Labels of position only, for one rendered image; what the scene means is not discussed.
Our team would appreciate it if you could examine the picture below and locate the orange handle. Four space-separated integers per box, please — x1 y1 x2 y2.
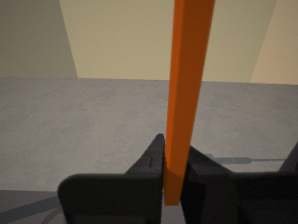
163 0 215 206

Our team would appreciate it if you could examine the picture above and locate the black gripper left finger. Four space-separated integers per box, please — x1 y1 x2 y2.
57 134 165 224

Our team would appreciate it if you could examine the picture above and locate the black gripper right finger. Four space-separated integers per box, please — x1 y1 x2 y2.
180 145 298 224

